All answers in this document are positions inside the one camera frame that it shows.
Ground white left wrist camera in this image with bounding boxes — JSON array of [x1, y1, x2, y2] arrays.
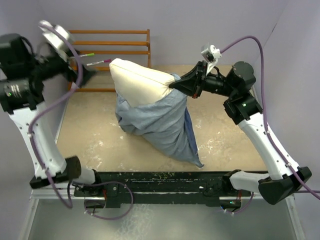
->
[[38, 20, 75, 62]]

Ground aluminium table edge rail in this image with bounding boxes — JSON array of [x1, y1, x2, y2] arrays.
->
[[244, 65, 296, 203]]

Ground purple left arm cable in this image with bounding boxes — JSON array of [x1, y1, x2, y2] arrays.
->
[[27, 21, 85, 210]]

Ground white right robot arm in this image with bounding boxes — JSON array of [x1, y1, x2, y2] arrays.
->
[[169, 61, 312, 205]]

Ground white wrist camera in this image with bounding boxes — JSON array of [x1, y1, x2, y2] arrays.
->
[[38, 20, 75, 62], [201, 43, 222, 75]]

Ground pink capped marker pen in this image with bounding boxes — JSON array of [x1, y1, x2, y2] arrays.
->
[[86, 58, 111, 67]]

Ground blue pillowcase with yellow drawings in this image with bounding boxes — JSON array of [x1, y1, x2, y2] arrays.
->
[[113, 77, 204, 168]]

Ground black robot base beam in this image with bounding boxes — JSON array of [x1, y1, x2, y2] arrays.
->
[[74, 171, 251, 209]]

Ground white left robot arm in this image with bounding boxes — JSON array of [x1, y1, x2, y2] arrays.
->
[[0, 33, 103, 196]]

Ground orange wooden shelf rack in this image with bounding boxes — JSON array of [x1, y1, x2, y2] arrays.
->
[[67, 28, 152, 93]]

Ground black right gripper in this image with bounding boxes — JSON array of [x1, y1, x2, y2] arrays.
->
[[169, 60, 235, 99]]

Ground green capped marker pen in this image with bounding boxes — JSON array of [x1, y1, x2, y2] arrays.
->
[[79, 52, 95, 58]]

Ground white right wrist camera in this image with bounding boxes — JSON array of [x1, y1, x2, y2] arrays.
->
[[201, 43, 222, 75]]

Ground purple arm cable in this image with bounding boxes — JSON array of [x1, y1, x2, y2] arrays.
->
[[27, 21, 85, 210], [219, 35, 320, 201]]

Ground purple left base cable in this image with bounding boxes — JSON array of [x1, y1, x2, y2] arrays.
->
[[67, 181, 135, 221]]

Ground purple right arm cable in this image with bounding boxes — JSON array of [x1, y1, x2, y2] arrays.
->
[[219, 35, 320, 201]]

